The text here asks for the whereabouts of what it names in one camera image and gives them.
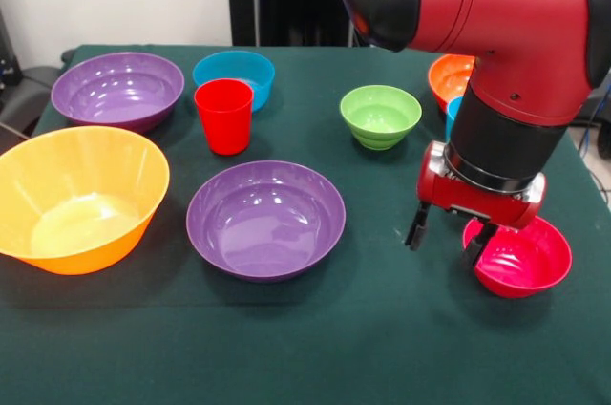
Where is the orange-red bowl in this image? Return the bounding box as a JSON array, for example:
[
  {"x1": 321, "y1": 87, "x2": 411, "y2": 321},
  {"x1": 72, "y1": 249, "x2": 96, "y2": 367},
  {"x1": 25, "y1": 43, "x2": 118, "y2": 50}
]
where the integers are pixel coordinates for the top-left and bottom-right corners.
[{"x1": 427, "y1": 53, "x2": 477, "y2": 113}]

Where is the large yellow bowl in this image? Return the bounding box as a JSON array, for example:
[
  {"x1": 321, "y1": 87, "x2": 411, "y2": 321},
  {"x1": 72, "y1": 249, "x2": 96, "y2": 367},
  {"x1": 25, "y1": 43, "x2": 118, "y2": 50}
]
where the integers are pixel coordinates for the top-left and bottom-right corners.
[{"x1": 0, "y1": 125, "x2": 171, "y2": 276}]

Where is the blue bowl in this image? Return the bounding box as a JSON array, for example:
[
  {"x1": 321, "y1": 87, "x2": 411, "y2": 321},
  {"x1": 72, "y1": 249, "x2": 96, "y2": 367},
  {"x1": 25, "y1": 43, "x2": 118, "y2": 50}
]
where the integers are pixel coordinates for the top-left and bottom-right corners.
[{"x1": 192, "y1": 50, "x2": 276, "y2": 113}]

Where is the blue cup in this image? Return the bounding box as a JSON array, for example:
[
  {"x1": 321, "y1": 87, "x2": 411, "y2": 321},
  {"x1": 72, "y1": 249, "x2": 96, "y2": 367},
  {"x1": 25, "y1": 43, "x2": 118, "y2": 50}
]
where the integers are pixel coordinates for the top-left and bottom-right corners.
[{"x1": 445, "y1": 95, "x2": 465, "y2": 143}]

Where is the black wheeled base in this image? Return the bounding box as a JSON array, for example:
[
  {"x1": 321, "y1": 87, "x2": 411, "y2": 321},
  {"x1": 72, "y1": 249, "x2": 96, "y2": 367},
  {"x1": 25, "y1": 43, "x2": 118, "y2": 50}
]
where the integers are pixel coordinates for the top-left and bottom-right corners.
[{"x1": 0, "y1": 65, "x2": 66, "y2": 139}]

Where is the green bowl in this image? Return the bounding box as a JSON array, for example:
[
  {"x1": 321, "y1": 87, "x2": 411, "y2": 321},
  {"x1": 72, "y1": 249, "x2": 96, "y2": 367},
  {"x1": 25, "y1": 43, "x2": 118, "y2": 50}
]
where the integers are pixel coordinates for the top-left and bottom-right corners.
[{"x1": 339, "y1": 84, "x2": 423, "y2": 152}]

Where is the purple bowl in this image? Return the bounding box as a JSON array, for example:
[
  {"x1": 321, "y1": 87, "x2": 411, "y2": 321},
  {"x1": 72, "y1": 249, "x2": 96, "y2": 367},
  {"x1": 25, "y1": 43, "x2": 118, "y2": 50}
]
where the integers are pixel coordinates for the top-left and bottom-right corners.
[
  {"x1": 185, "y1": 160, "x2": 347, "y2": 284},
  {"x1": 51, "y1": 52, "x2": 186, "y2": 134}
]

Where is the pink bowl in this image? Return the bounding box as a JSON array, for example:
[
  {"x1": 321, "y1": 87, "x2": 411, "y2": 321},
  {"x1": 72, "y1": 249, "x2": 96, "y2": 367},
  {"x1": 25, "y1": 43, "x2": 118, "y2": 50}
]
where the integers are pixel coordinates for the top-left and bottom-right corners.
[{"x1": 461, "y1": 216, "x2": 573, "y2": 300}]

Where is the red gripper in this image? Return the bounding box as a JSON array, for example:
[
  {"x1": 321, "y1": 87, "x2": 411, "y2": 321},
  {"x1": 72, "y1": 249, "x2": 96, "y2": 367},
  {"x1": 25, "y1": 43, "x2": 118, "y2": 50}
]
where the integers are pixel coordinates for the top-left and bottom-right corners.
[{"x1": 404, "y1": 139, "x2": 547, "y2": 270}]

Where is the red cup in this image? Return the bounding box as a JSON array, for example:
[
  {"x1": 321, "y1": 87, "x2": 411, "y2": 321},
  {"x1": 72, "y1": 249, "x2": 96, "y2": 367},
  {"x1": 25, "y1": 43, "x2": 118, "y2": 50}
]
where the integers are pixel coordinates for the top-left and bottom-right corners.
[{"x1": 193, "y1": 78, "x2": 255, "y2": 157}]

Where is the blue cable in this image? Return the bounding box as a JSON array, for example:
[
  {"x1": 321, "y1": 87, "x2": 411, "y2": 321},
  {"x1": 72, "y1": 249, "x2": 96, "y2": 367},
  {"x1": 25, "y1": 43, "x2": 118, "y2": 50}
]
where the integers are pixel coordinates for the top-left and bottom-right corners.
[{"x1": 577, "y1": 89, "x2": 611, "y2": 158}]

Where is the dark green tablecloth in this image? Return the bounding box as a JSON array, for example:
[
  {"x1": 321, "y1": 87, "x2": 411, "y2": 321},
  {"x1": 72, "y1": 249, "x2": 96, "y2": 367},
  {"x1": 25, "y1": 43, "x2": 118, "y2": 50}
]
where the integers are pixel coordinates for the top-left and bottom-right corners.
[{"x1": 0, "y1": 44, "x2": 611, "y2": 405}]

